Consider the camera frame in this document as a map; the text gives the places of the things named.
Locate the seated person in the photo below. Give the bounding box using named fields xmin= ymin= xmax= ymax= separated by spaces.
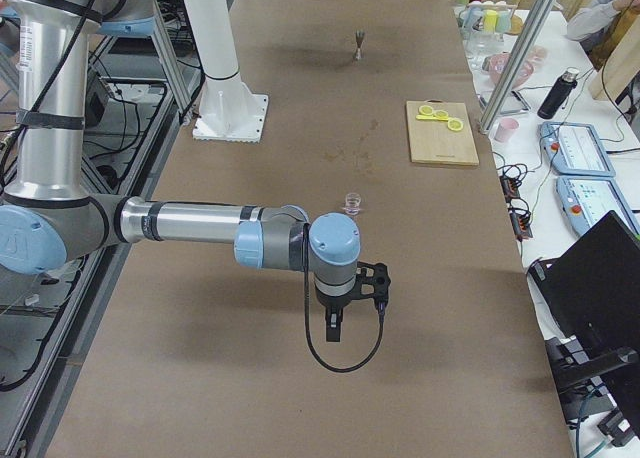
xmin=566 ymin=0 xmax=639 ymax=69

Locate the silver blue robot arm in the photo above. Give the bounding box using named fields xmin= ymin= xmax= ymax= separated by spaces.
xmin=1 ymin=0 xmax=364 ymax=342

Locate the bamboo cutting board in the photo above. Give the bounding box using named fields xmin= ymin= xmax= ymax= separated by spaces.
xmin=405 ymin=101 xmax=479 ymax=167

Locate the clear glass measuring cup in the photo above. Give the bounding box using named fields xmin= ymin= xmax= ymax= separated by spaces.
xmin=343 ymin=192 xmax=362 ymax=216

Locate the black camera cable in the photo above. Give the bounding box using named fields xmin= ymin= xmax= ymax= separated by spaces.
xmin=302 ymin=222 xmax=385 ymax=373

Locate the black monitor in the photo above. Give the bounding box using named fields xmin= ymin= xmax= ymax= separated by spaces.
xmin=528 ymin=211 xmax=639 ymax=353

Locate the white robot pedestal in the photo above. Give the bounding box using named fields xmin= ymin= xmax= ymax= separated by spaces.
xmin=183 ymin=0 xmax=269 ymax=143

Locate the lemon slice far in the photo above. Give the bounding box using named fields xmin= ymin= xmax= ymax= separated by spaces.
xmin=419 ymin=105 xmax=434 ymax=115

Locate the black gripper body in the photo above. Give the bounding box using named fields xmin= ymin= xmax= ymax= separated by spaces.
xmin=319 ymin=293 xmax=350 ymax=319

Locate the pink bowl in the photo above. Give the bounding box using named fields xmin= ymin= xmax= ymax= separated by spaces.
xmin=488 ymin=53 xmax=535 ymax=89

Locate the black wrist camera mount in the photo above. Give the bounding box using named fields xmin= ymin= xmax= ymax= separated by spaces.
xmin=348 ymin=261 xmax=391 ymax=307

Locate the teach pendant near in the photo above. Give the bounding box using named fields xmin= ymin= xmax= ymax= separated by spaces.
xmin=556 ymin=175 xmax=639 ymax=236

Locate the pink cup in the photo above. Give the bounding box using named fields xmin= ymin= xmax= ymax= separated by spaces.
xmin=494 ymin=117 xmax=519 ymax=143

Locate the teach pendant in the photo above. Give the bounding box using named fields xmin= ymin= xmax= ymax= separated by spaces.
xmin=556 ymin=175 xmax=639 ymax=236
xmin=538 ymin=121 xmax=615 ymax=177

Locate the teach pendant far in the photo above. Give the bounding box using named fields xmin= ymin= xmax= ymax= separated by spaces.
xmin=538 ymin=121 xmax=615 ymax=177

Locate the steel jigger shaker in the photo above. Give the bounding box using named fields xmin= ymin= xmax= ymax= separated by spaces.
xmin=354 ymin=30 xmax=366 ymax=61

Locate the lemon slice near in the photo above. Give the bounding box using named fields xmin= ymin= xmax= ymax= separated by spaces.
xmin=447 ymin=118 xmax=464 ymax=132

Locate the aluminium frame post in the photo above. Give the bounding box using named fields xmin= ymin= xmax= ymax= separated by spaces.
xmin=479 ymin=0 xmax=556 ymax=135

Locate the black water bottle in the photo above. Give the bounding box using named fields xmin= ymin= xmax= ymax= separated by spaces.
xmin=537 ymin=67 xmax=580 ymax=120

